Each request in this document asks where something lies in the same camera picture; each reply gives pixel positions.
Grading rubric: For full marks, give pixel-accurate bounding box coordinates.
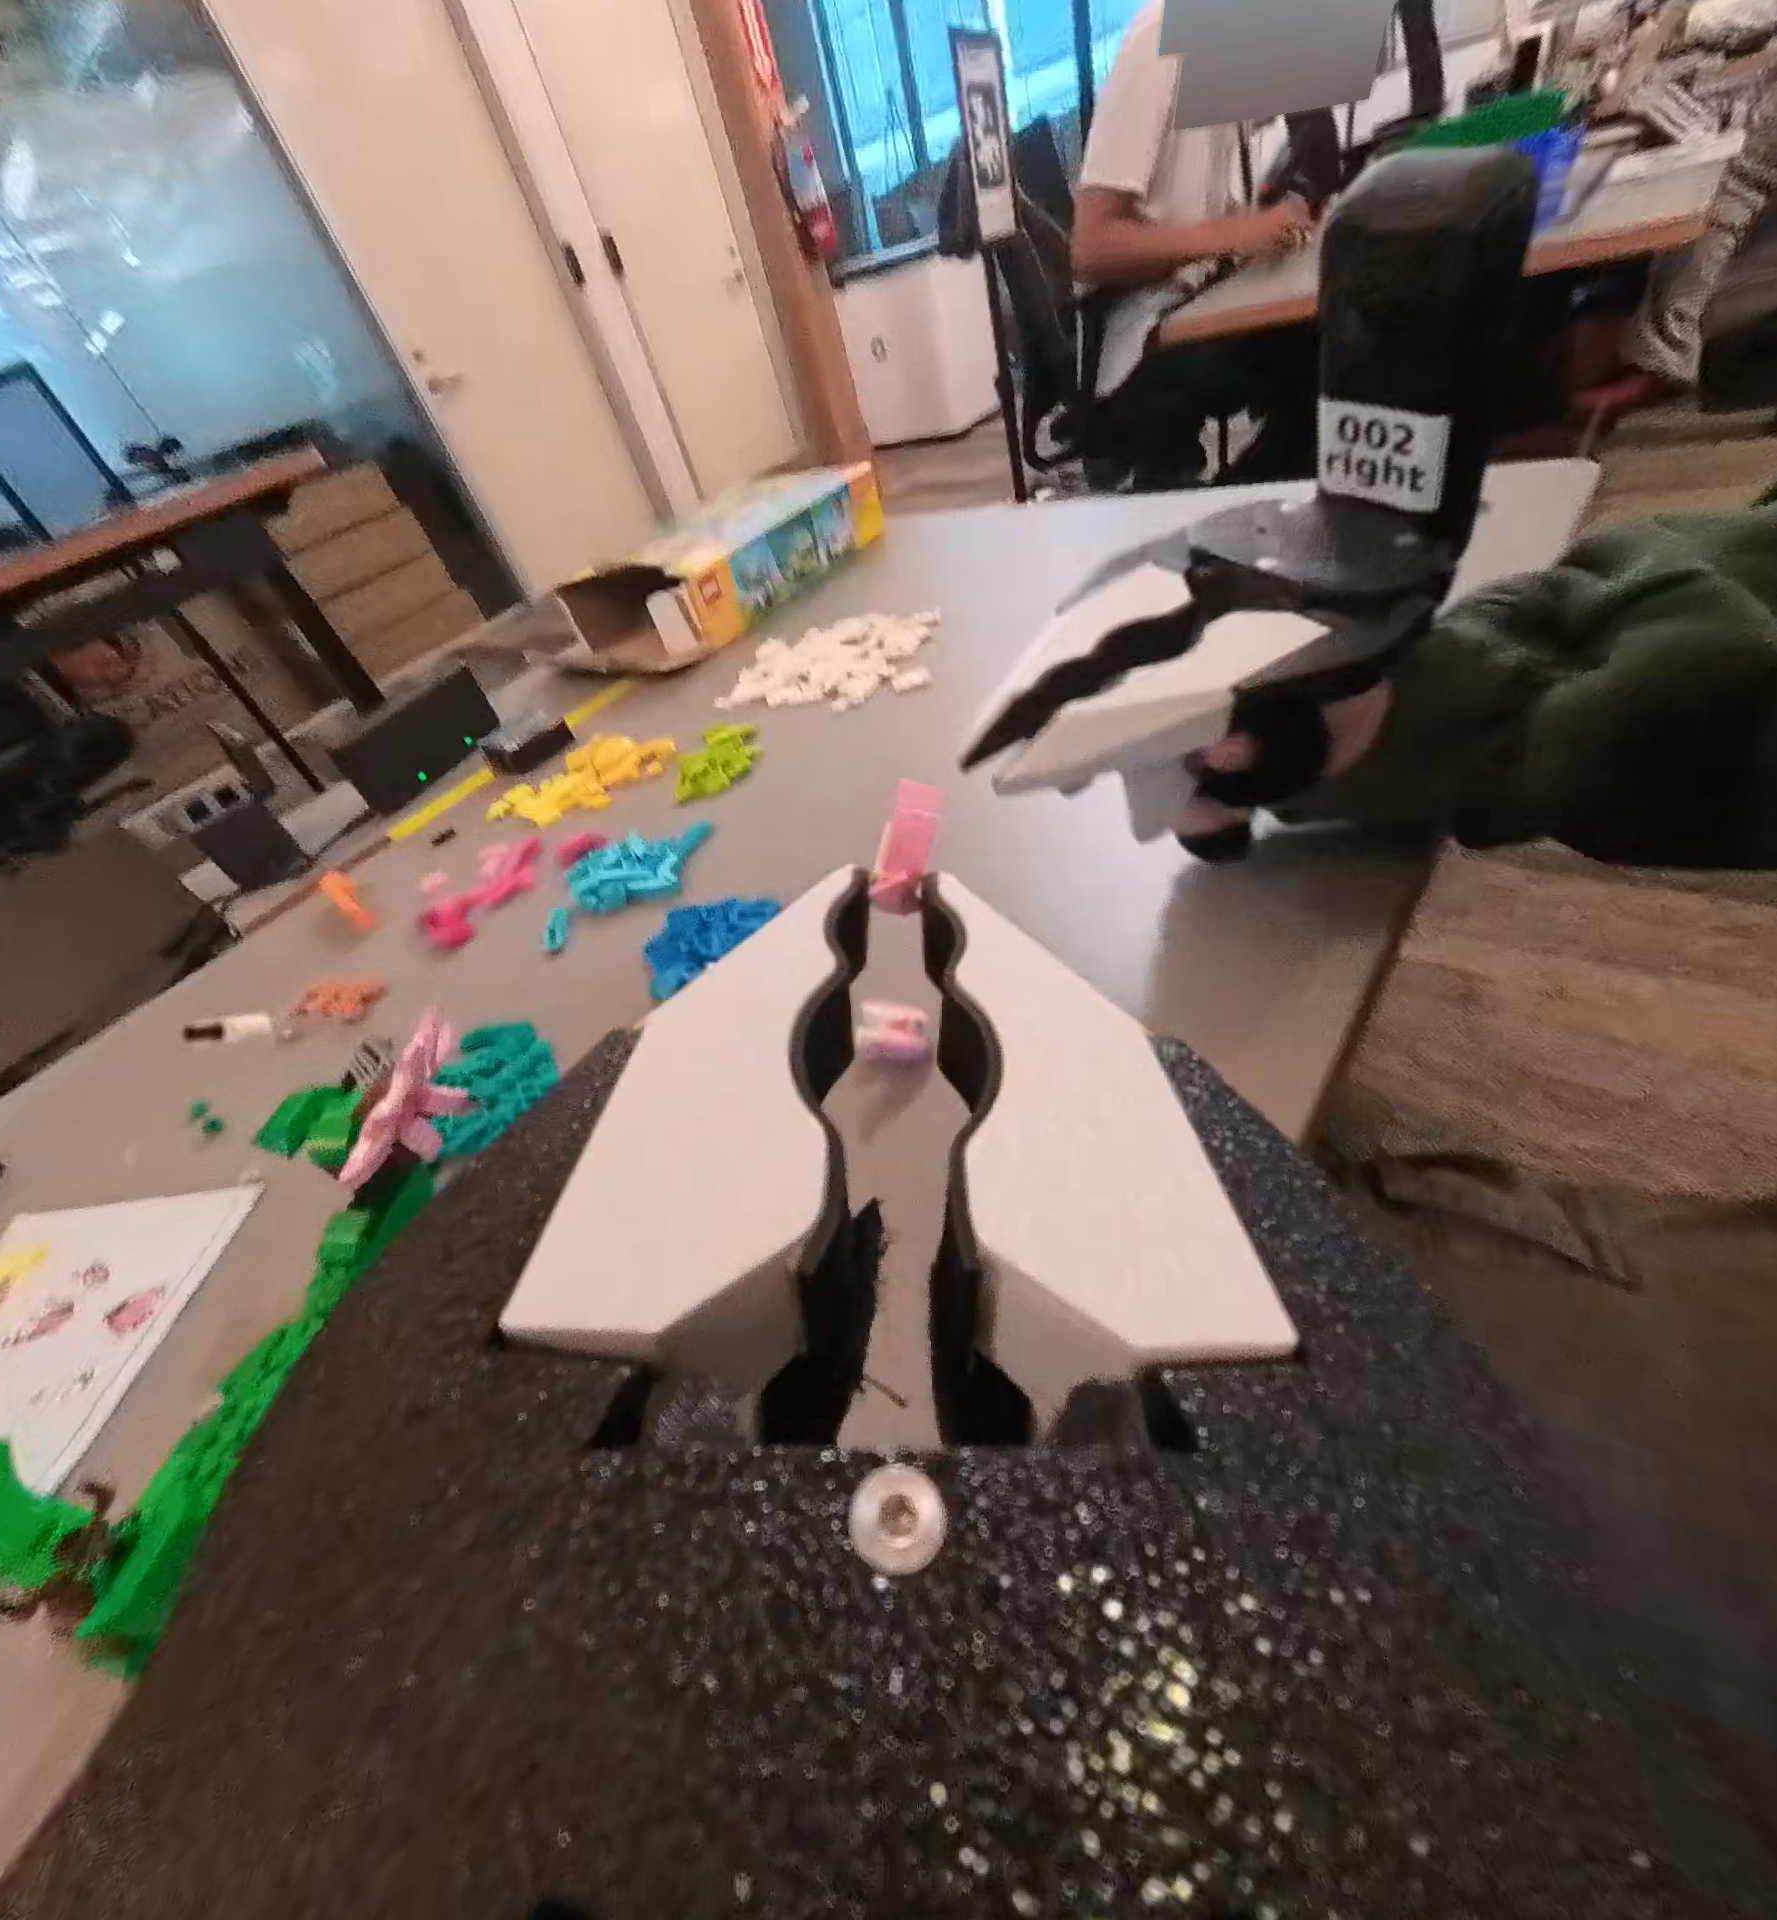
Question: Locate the black and white tag sign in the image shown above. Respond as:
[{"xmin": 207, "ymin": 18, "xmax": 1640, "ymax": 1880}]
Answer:
[{"xmin": 945, "ymin": 28, "xmax": 1017, "ymax": 245}]

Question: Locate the small pink lego brick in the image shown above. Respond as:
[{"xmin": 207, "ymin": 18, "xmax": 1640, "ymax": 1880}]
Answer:
[{"xmin": 867, "ymin": 777, "xmax": 947, "ymax": 915}]

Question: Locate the pile of pink lego bricks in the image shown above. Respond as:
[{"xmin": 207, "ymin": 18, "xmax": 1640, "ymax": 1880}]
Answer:
[{"xmin": 413, "ymin": 830, "xmax": 606, "ymax": 953}]

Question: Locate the long wooden office table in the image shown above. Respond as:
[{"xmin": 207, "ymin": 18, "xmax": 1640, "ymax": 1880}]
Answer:
[{"xmin": 1157, "ymin": 146, "xmax": 1737, "ymax": 348}]

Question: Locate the red fire extinguisher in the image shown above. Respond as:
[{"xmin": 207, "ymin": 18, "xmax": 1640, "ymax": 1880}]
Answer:
[{"xmin": 777, "ymin": 92, "xmax": 841, "ymax": 266}]

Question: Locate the pile of lime lego bricks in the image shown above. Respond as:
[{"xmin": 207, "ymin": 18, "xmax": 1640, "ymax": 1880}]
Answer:
[{"xmin": 672, "ymin": 723, "xmax": 764, "ymax": 807}]

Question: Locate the lego instruction booklet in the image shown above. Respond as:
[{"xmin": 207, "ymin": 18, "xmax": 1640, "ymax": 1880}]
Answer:
[{"xmin": 0, "ymin": 1182, "xmax": 265, "ymax": 1648}]

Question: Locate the person's right hand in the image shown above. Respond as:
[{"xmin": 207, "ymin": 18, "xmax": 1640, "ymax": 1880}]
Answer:
[{"xmin": 1176, "ymin": 749, "xmax": 1290, "ymax": 866}]

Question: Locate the green lego base build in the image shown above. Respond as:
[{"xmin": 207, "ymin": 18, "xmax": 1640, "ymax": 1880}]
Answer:
[{"xmin": 73, "ymin": 1163, "xmax": 443, "ymax": 1680}]

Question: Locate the green lego baseplate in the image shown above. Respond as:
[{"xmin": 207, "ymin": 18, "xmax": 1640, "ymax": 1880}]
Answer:
[{"xmin": 1404, "ymin": 88, "xmax": 1577, "ymax": 154}]

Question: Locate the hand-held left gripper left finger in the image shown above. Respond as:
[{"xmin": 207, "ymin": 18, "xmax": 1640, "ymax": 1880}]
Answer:
[{"xmin": 498, "ymin": 866, "xmax": 869, "ymax": 1440}]

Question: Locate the pile of dark green bricks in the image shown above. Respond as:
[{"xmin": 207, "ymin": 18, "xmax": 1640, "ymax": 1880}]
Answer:
[{"xmin": 252, "ymin": 1080, "xmax": 366, "ymax": 1177}]

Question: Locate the pile of white lego bricks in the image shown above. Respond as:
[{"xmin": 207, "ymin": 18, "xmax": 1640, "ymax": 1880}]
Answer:
[{"xmin": 714, "ymin": 604, "xmax": 945, "ymax": 715}]

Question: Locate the pile of turquoise lego bricks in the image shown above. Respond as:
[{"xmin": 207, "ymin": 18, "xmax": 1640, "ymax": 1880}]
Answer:
[{"xmin": 539, "ymin": 820, "xmax": 718, "ymax": 958}]

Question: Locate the person's right forearm green sleeve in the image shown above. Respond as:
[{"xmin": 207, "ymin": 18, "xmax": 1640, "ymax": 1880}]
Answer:
[{"xmin": 1321, "ymin": 459, "xmax": 1777, "ymax": 919}]

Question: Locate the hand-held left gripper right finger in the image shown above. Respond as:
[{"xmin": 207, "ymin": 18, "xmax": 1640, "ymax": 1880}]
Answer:
[{"xmin": 918, "ymin": 871, "xmax": 1304, "ymax": 1444}]

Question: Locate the pile of blue lego bricks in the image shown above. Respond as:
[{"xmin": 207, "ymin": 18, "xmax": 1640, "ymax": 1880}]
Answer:
[{"xmin": 641, "ymin": 893, "xmax": 786, "ymax": 1004}]

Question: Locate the yellow strip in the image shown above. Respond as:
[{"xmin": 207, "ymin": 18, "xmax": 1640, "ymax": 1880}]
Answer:
[{"xmin": 383, "ymin": 676, "xmax": 638, "ymax": 845}]

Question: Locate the black box with green light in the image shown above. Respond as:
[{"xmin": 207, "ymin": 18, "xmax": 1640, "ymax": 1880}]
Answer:
[{"xmin": 330, "ymin": 661, "xmax": 505, "ymax": 813}]

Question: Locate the pile of yellow lego bricks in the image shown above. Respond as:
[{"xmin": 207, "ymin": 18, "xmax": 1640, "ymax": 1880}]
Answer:
[{"xmin": 482, "ymin": 728, "xmax": 680, "ymax": 829}]

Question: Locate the pink lego flower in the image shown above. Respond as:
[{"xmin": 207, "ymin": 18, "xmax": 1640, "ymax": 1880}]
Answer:
[{"xmin": 335, "ymin": 1006, "xmax": 471, "ymax": 1190}]

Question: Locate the pile of teal lego bricks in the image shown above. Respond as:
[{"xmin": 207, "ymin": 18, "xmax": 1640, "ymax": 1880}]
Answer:
[{"xmin": 429, "ymin": 1021, "xmax": 564, "ymax": 1159}]

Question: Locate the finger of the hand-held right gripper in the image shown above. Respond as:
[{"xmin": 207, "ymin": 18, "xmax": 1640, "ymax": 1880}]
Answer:
[
  {"xmin": 957, "ymin": 555, "xmax": 1208, "ymax": 770},
  {"xmin": 993, "ymin": 604, "xmax": 1335, "ymax": 845}
]

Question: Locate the open yellow lego box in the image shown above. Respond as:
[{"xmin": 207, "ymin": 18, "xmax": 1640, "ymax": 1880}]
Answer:
[{"xmin": 550, "ymin": 461, "xmax": 888, "ymax": 676}]

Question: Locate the wooden desk with black legs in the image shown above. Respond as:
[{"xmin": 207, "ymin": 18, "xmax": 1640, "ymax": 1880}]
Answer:
[{"xmin": 0, "ymin": 446, "xmax": 389, "ymax": 794}]

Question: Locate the black office chair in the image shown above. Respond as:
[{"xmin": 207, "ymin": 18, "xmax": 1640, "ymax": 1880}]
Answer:
[{"xmin": 993, "ymin": 115, "xmax": 1134, "ymax": 502}]

